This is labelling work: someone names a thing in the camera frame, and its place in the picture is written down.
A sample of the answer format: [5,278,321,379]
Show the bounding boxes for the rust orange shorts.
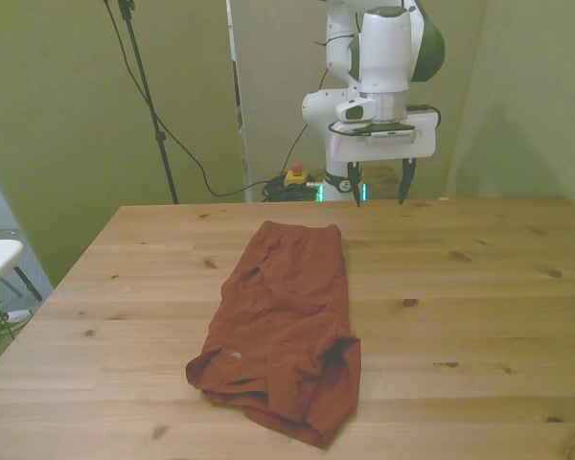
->
[185,220,362,450]

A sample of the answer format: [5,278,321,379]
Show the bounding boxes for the black cable pile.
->
[261,174,325,202]

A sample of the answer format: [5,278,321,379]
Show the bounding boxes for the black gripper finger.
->
[397,157,416,206]
[348,161,363,209]

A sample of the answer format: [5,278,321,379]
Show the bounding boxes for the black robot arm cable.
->
[283,28,442,176]

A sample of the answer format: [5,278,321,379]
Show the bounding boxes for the black tripod camera cable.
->
[103,0,279,197]

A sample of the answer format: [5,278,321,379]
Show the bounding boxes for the white gripper body block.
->
[329,109,437,163]

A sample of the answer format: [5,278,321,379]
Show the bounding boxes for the black tripod stand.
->
[103,0,180,205]

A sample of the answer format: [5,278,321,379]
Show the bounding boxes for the robot base with green lights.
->
[315,180,371,202]

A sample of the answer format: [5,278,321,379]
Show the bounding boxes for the yellow emergency stop button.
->
[284,161,312,188]

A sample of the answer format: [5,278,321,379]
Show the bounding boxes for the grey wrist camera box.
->
[366,125,419,145]

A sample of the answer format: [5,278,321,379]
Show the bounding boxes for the white vertical partition edge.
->
[225,0,254,202]

